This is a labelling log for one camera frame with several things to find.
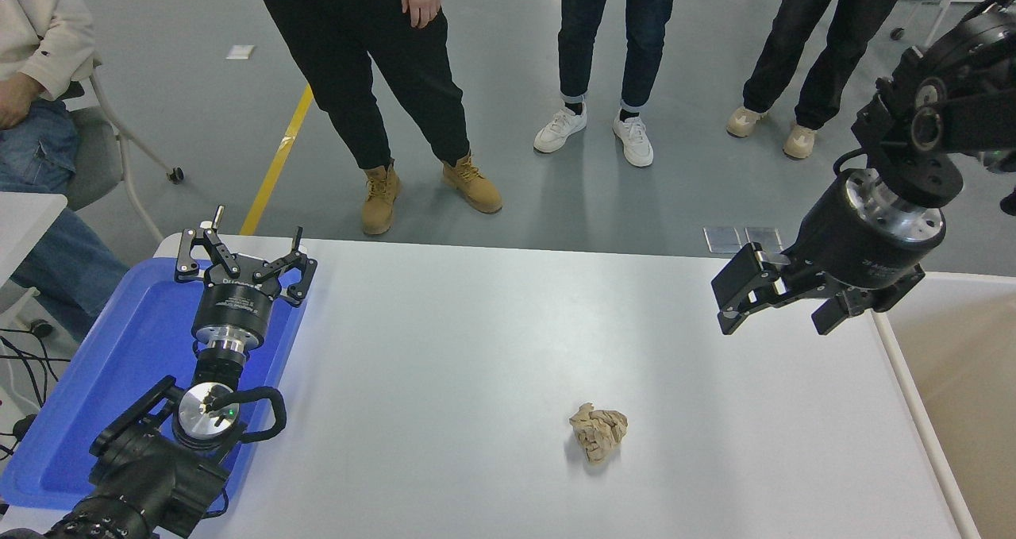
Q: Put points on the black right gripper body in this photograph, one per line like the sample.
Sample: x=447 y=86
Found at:
x=849 y=241

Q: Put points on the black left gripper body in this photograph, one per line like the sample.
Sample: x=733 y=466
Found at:
x=234 y=309

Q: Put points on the tan paper ball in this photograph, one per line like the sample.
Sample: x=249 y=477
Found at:
x=599 y=434

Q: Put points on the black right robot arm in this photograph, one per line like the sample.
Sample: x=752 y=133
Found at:
x=952 y=86

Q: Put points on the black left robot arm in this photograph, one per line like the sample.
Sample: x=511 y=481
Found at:
x=151 y=475

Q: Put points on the seated person's hand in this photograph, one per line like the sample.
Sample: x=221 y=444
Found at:
x=16 y=102

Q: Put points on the clear floor plate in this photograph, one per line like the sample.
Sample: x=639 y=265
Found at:
x=766 y=235
x=722 y=240

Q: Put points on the yellow floor tape line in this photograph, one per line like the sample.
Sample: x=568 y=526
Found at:
x=274 y=166

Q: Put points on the grey rolling chair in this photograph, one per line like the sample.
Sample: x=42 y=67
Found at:
x=95 y=150

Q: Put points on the large pale bin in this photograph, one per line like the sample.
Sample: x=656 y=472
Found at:
x=968 y=380

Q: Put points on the blue plastic tray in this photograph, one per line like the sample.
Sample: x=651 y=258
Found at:
x=103 y=380

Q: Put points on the small white side table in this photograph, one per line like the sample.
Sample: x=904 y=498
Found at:
x=28 y=221

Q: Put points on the person in beige shoes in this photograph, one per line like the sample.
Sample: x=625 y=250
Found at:
x=825 y=39

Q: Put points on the white paper scrap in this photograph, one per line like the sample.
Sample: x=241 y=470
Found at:
x=240 y=51

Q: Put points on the person in tan boots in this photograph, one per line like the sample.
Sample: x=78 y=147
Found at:
x=349 y=55

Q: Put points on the white-framed rolling chair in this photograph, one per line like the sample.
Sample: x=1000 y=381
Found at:
x=937 y=15

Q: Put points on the seated person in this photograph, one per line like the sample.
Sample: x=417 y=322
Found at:
x=40 y=31

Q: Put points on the person in white sneakers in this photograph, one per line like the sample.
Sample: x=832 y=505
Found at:
x=583 y=31

